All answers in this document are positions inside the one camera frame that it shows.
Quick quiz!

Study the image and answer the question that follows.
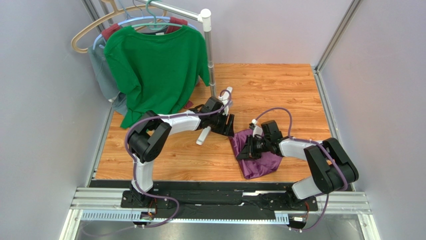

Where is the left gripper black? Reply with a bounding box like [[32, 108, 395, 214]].
[[209, 111, 235, 138]]

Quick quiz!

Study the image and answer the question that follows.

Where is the purple cloth napkin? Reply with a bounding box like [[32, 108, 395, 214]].
[[229, 129, 283, 180]]

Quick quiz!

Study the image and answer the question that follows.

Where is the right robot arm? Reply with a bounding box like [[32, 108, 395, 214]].
[[235, 120, 359, 201]]

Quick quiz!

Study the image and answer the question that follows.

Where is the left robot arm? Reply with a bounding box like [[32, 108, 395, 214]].
[[124, 90, 235, 206]]

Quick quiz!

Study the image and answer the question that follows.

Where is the green t-shirt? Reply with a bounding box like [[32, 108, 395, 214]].
[[103, 25, 210, 129]]

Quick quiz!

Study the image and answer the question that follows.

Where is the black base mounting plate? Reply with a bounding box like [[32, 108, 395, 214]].
[[89, 179, 354, 221]]

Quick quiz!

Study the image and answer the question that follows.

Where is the grey garment on rack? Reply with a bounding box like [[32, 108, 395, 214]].
[[87, 38, 128, 116]]

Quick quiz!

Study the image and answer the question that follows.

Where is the white clothes rack stand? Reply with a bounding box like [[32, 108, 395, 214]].
[[150, 0, 230, 145]]

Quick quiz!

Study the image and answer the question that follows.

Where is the teal clothes hanger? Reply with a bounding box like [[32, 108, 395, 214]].
[[131, 0, 182, 31]]

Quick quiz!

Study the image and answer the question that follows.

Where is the light blue clothes hanger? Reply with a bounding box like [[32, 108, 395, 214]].
[[93, 15, 199, 51]]

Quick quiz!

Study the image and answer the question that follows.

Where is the wooden clothes hanger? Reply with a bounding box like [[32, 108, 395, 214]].
[[70, 0, 169, 54]]

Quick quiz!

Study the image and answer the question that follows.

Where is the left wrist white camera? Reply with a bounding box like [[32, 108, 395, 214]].
[[218, 86, 233, 108]]

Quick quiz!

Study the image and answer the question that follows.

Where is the aluminium frame rail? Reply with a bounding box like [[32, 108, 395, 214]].
[[313, 0, 364, 187]]

